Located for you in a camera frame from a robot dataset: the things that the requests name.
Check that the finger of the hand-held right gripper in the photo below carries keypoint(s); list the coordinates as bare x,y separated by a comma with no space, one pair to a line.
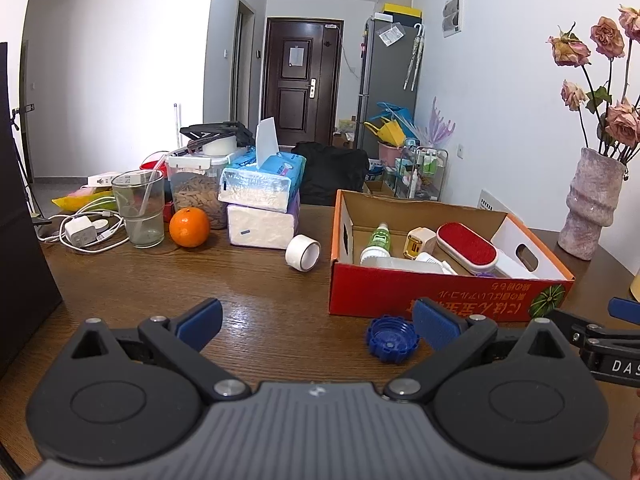
625,310
570,321

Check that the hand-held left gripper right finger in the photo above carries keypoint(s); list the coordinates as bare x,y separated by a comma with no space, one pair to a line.
437,322

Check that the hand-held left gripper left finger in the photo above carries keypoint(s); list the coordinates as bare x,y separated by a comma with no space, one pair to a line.
200,321

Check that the red cardboard box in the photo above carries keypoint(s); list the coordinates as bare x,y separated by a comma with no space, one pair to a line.
390,292

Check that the small white bottle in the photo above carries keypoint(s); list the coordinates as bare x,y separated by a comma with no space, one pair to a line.
432,259

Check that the blue bottle cap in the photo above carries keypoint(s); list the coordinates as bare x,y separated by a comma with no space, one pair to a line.
380,350

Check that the purple bottle cap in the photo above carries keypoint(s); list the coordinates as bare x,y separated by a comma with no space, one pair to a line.
485,275

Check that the red and white lint brush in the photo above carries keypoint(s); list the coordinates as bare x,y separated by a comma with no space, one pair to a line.
467,247

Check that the white plug adapter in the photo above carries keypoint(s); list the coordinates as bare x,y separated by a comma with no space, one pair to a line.
422,240

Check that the green spray bottle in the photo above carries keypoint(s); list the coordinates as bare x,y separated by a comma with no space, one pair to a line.
380,237

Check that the yellow thermos jug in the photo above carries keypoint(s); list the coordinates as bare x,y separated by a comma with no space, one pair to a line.
637,287

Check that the orange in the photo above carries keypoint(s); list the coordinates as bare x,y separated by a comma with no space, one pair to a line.
189,227

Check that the clear glass cup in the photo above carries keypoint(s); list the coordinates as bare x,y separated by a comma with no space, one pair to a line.
145,230

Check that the white tissue pack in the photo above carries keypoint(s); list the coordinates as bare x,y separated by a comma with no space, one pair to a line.
260,225

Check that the small red box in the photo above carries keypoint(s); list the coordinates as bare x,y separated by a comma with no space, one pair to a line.
168,211

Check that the pink stone vase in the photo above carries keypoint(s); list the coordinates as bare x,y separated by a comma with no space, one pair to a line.
590,200

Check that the white tape roll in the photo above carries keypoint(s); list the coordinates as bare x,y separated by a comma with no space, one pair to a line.
294,250

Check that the clear food container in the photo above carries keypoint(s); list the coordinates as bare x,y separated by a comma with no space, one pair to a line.
195,200

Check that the white vent panel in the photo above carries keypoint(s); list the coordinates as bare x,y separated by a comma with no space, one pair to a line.
487,202

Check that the clear drinking straw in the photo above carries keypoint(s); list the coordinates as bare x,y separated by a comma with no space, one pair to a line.
148,192

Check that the blue tissue pack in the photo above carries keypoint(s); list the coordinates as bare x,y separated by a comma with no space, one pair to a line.
260,185

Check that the white charger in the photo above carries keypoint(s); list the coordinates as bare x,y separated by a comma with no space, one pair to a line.
80,232

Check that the metal trolley rack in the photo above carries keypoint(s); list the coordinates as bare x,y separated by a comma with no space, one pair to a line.
425,165

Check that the red bowl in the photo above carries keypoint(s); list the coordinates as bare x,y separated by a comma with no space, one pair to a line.
152,161

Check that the white flat box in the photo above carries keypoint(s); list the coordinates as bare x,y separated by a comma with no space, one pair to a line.
102,179

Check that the white round container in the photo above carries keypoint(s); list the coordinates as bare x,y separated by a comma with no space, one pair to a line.
220,146

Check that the pink bucket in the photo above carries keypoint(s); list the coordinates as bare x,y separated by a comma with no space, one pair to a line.
390,152

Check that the yellow packet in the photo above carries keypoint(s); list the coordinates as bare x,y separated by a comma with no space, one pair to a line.
67,202

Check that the dried rose bouquet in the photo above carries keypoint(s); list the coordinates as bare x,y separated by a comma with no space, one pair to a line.
622,122

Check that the black folding stand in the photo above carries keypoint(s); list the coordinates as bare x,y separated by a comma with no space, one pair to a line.
220,130

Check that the purple hangers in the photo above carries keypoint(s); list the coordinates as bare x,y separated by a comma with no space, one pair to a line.
440,127

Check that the black paper bag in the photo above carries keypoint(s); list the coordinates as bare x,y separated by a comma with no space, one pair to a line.
20,240

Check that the brown cardboard carton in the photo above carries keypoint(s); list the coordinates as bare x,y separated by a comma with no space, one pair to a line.
345,132

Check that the blue plastic item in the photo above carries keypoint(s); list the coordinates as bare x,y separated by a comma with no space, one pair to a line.
395,112

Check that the dark brown entrance door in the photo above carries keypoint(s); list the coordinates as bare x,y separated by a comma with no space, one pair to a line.
300,110

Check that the grey refrigerator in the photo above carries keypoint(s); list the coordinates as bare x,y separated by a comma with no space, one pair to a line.
385,85

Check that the grey interior door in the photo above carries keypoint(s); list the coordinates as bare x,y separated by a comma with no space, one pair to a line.
243,70

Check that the white folded umbrella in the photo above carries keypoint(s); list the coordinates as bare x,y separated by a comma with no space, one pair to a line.
414,60

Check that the clear plastic pouch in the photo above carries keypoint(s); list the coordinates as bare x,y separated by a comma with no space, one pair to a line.
391,35

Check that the yellow and black box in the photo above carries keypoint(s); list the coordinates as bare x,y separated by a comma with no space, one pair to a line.
402,11

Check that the wall socket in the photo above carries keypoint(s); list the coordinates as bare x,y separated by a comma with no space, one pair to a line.
460,151

